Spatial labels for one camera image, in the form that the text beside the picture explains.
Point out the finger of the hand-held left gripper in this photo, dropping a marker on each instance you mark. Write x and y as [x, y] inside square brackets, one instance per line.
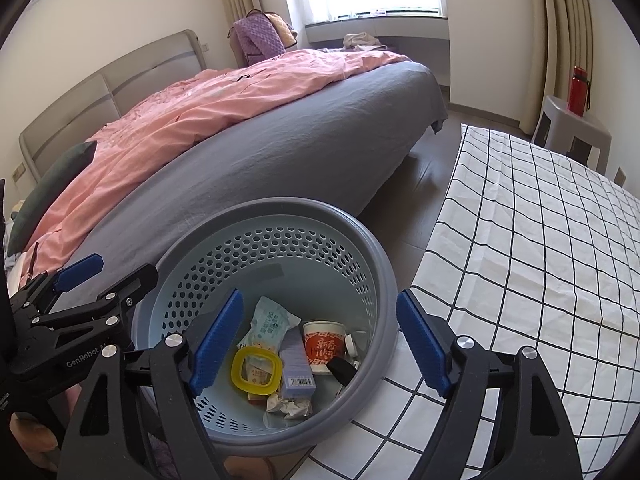
[120, 295]
[80, 269]

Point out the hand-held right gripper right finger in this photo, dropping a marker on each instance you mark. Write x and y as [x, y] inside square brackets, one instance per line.
[422, 345]

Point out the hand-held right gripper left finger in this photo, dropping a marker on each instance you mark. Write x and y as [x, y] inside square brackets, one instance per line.
[215, 345]

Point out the yellow plastic bowl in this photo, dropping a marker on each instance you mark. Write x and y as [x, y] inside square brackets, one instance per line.
[236, 370]

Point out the light green wipes packet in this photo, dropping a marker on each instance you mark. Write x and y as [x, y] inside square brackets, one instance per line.
[267, 325]

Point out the red and white snack wrapper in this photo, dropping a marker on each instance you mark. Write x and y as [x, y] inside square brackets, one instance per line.
[256, 398]

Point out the purple cardboard box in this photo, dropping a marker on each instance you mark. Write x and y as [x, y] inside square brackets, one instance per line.
[295, 370]

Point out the black plastic case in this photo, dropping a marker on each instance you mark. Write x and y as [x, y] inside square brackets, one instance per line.
[342, 371]

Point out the grey perforated waste basket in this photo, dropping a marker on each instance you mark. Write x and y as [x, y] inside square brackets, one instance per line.
[370, 270]

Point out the white tissue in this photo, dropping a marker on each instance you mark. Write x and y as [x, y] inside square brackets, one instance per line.
[290, 405]

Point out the red and white paper cup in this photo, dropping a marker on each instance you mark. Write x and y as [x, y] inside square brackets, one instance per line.
[325, 350]

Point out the person's left hand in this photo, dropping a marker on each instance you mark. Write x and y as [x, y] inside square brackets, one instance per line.
[32, 440]

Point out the dark green pillow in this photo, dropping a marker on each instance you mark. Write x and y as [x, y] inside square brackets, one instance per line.
[55, 185]

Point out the white checkered tablecloth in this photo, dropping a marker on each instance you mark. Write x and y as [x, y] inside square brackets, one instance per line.
[525, 235]

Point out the grey bed headboard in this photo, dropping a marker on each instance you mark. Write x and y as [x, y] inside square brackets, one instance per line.
[100, 90]

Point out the pink duvet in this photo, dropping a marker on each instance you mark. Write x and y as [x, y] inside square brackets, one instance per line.
[200, 110]

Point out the bed with grey sheet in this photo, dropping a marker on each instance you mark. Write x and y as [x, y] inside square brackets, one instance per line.
[300, 150]

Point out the grey plastic stool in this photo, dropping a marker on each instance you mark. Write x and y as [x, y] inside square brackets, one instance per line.
[575, 127]

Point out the purple quilted bag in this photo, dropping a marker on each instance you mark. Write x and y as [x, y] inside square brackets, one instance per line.
[257, 35]

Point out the red water bottle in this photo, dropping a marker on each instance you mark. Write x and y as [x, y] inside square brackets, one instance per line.
[577, 92]

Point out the beige cloth bundle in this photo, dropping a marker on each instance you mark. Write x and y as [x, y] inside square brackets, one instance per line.
[362, 40]

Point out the grey window sill bench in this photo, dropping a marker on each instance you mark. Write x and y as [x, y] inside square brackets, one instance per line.
[410, 30]

